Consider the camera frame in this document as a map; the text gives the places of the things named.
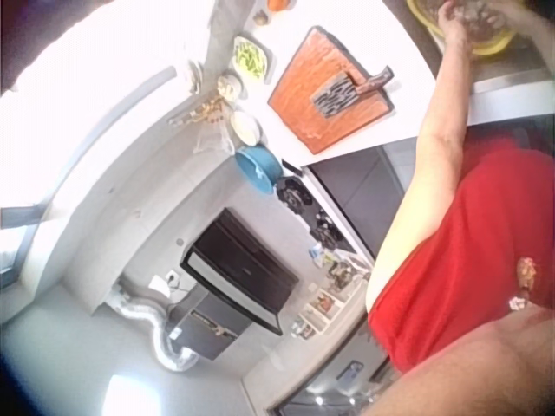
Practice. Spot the person's right hand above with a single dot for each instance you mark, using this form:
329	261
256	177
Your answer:
511	13

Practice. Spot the person's left hand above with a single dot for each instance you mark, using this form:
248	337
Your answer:
454	26

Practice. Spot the person's left fingers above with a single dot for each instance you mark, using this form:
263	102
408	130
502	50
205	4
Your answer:
449	9

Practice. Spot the minced meat mixture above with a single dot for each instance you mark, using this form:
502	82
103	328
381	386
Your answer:
479	24

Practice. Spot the yellow bowl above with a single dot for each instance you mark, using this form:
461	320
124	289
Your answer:
492	47

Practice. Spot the steel sink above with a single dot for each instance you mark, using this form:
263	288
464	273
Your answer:
524	65

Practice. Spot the orange wooden cutting board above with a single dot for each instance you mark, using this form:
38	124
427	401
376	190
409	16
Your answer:
303	95

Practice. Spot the orange vegetable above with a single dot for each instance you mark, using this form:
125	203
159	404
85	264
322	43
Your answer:
277	4

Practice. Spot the grey tray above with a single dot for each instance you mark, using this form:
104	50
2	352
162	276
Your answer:
269	58

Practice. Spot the small brown root piece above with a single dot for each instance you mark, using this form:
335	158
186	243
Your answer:
261	18

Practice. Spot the black gas cooktop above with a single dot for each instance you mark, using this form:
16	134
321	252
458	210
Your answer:
360	190

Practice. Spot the pile of green beans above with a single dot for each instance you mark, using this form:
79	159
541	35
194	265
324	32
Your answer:
250	58

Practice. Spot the small bowl of garlic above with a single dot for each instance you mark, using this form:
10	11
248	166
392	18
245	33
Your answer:
230	86

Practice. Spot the white bowl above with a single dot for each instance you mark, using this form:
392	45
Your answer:
246	126

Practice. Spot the black stove burner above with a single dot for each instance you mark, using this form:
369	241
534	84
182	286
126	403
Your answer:
295	193
329	229

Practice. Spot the blue pot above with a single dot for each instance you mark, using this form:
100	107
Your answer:
259	167

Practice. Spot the brass hanging rack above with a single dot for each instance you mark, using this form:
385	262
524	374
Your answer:
201	112

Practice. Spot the clear plastic bag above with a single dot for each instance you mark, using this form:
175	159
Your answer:
212	138

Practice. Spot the group of condiment bottles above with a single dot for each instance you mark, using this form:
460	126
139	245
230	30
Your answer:
340	266

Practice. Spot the white spice rack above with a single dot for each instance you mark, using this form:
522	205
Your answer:
323	307

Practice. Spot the black range hood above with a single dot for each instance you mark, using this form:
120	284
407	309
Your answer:
243	268

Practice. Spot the steel appliance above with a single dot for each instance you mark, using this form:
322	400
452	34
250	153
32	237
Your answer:
329	394

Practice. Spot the white wall socket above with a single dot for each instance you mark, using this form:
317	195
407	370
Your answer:
173	278

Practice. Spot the silver flexible duct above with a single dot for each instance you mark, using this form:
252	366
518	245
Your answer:
147	316

